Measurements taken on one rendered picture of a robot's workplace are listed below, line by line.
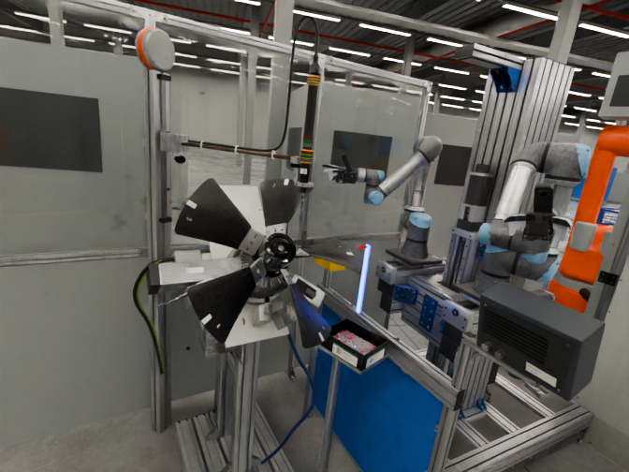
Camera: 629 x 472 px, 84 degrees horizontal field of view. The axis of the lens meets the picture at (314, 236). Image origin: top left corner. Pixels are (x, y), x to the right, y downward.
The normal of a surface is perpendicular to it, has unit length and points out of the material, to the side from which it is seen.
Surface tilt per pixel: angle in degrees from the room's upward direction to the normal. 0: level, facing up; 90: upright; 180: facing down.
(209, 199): 74
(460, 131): 90
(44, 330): 90
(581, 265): 90
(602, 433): 90
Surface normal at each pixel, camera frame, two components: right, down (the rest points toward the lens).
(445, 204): 0.25, 0.29
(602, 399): -0.85, 0.05
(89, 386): 0.50, 0.28
